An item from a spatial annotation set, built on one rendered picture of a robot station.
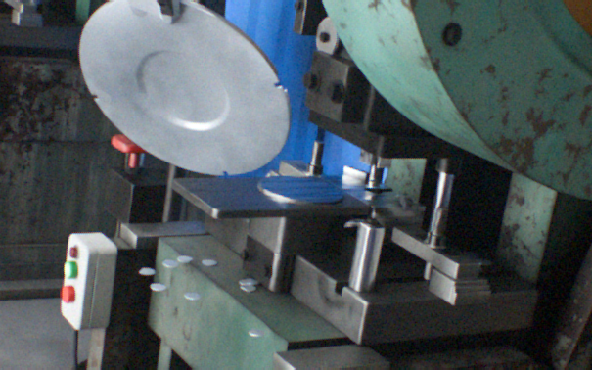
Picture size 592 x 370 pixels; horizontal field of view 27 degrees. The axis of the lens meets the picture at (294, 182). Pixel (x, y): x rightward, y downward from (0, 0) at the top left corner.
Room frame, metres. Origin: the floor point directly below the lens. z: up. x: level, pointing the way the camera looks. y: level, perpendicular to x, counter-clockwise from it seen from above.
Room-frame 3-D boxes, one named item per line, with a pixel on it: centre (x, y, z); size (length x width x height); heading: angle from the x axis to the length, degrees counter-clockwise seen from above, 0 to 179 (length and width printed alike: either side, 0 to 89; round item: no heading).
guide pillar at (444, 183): (1.73, -0.21, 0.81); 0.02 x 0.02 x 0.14; 34
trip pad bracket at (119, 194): (1.89, 0.25, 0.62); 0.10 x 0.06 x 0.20; 34
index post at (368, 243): (1.54, -0.11, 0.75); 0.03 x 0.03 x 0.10; 34
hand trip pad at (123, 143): (1.91, 0.26, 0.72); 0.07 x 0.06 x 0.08; 124
